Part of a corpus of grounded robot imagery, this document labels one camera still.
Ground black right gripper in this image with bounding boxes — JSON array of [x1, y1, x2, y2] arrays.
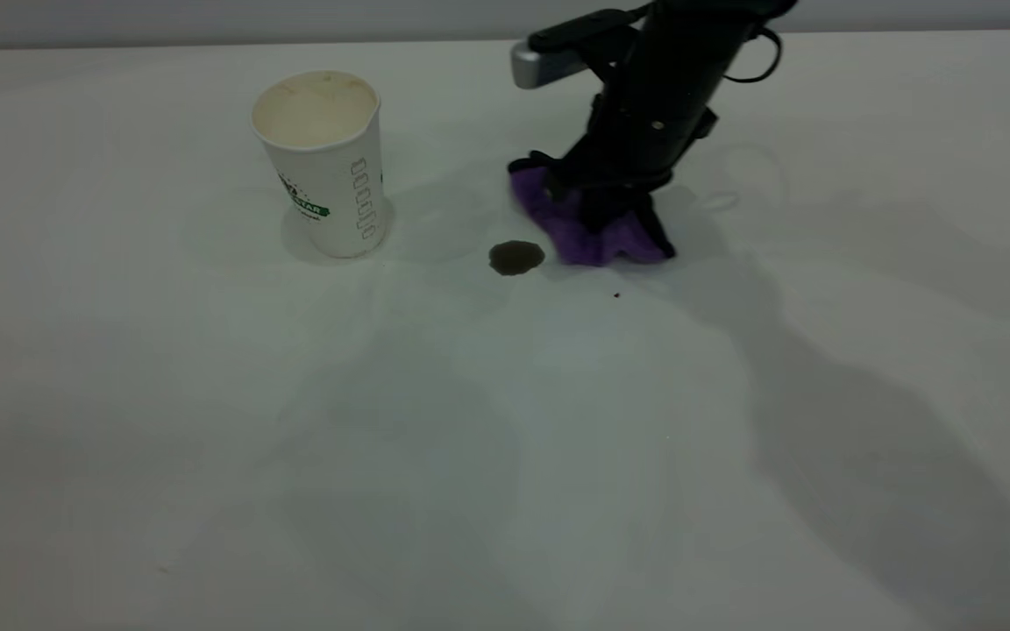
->
[[558, 83, 721, 260]]

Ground dark coffee spill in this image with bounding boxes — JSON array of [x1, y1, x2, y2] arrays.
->
[[488, 241, 546, 277]]

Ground white paper coffee cup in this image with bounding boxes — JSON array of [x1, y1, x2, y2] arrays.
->
[[251, 71, 389, 259]]

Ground purple cloth with black trim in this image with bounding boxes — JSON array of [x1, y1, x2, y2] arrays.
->
[[508, 152, 677, 267]]

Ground black cable loop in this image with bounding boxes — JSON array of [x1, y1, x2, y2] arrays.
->
[[722, 25, 784, 85]]

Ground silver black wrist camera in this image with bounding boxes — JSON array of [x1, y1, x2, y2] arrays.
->
[[510, 9, 646, 91]]

